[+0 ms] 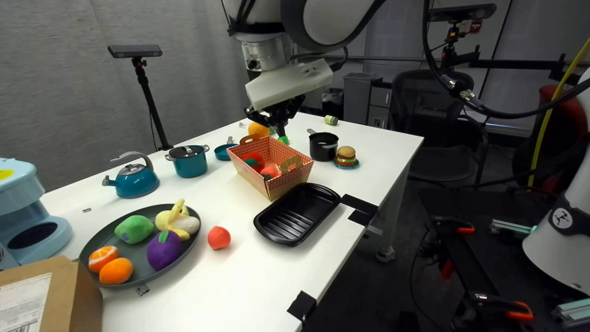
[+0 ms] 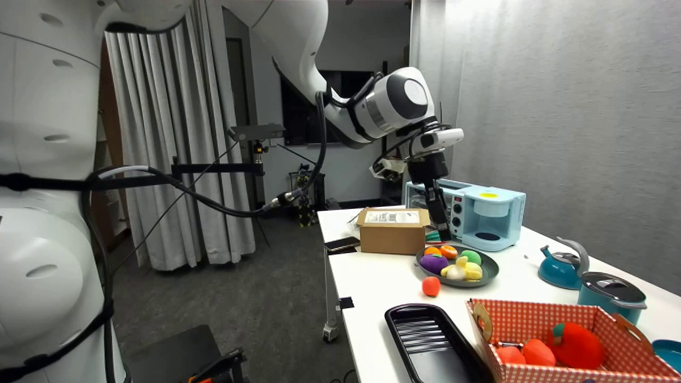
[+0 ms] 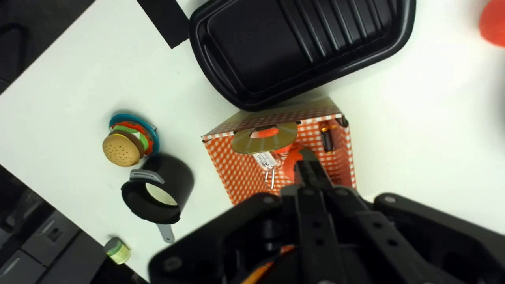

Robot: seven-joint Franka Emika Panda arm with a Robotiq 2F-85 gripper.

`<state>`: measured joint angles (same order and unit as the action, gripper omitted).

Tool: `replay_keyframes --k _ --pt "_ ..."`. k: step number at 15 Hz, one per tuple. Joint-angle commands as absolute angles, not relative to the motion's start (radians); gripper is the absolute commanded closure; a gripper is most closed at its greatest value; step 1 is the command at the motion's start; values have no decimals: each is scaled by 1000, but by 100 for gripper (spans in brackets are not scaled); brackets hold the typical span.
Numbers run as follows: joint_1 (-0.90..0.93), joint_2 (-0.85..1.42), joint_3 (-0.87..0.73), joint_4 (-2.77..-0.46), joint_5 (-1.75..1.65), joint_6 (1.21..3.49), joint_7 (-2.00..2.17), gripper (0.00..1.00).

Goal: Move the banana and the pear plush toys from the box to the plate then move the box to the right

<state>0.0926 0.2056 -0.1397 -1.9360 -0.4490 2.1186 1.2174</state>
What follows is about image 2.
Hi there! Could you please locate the cardboard box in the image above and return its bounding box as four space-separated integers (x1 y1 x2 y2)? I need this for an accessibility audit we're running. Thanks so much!
356 207 431 255

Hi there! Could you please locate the purple plush toy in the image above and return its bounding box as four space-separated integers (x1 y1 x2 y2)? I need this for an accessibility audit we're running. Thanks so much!
419 253 449 276

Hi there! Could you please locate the yellow plush toy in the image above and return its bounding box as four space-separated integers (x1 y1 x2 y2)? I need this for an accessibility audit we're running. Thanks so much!
455 256 484 281

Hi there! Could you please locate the dark grey plate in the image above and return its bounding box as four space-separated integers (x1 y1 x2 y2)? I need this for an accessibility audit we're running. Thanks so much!
415 244 500 289

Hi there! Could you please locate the red checkered box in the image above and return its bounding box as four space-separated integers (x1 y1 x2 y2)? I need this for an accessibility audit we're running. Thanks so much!
466 298 681 383

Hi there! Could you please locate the red plush apple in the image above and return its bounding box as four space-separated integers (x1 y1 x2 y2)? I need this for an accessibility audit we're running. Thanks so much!
546 321 606 370

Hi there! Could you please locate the light blue toy oven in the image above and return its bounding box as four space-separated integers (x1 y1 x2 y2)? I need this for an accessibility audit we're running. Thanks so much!
404 179 527 253

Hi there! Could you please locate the black smartphone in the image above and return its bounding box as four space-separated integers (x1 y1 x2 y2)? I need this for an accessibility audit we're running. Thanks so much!
323 236 362 252

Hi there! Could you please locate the teal toy kettle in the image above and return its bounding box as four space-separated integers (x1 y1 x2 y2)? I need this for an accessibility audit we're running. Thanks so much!
537 237 591 290

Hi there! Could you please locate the black plastic tray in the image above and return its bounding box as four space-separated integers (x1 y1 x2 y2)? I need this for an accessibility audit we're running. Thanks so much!
384 303 493 383

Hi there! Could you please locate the teal toy pot with lid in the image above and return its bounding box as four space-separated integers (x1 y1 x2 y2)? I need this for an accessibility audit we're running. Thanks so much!
577 271 648 326

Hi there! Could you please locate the white curtain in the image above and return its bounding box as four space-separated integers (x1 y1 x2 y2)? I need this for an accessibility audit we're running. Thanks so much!
104 0 257 272

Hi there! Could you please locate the teal toy dish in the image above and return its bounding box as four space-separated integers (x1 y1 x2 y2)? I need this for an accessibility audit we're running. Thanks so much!
652 339 681 373

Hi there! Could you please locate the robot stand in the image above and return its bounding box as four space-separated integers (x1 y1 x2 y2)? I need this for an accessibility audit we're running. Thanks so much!
125 324 250 383

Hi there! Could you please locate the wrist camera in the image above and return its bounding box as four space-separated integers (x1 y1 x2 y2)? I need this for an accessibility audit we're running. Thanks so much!
370 158 408 183

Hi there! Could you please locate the black wall screen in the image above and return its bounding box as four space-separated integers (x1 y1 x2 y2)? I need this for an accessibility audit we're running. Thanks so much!
280 70 374 146

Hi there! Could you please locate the camera on mount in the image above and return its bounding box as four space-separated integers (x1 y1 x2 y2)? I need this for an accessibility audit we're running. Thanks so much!
171 123 287 177

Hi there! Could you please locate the black cable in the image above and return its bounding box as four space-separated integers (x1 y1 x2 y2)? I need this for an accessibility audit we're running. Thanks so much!
113 140 241 273

